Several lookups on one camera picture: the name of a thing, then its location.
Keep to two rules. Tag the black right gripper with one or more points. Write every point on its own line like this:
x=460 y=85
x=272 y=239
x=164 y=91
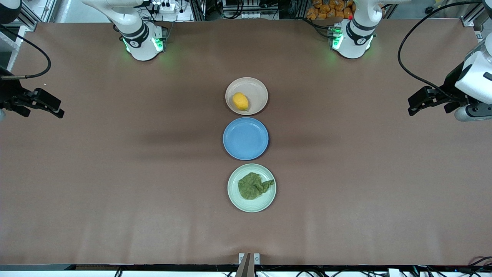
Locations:
x=8 y=93

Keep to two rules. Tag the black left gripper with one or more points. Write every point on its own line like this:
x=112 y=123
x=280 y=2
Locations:
x=450 y=86

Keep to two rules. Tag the yellow lemon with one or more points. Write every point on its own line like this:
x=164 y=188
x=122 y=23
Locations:
x=240 y=101

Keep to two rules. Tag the green lettuce leaf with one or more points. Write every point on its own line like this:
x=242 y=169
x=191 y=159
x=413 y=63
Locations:
x=251 y=186

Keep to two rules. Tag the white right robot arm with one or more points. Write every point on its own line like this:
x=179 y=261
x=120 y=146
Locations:
x=142 y=38

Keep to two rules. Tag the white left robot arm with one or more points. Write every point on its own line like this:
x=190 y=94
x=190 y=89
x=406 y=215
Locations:
x=355 y=38

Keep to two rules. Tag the bag of orange snacks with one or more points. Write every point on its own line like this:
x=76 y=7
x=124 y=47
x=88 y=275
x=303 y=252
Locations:
x=326 y=9

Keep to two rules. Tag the white power strip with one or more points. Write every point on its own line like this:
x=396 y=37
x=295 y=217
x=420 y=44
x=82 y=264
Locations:
x=166 y=5

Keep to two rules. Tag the beige round plate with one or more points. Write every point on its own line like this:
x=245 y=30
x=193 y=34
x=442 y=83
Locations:
x=253 y=86

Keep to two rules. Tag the blue round plate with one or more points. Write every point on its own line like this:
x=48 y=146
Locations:
x=246 y=138

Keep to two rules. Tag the pale green round plate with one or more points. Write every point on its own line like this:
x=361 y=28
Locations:
x=265 y=202

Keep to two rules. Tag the aluminium frame profile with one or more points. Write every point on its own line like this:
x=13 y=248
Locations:
x=30 y=15
x=473 y=19

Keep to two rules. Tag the aluminium frame post base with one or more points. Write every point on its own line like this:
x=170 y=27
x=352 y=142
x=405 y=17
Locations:
x=248 y=267

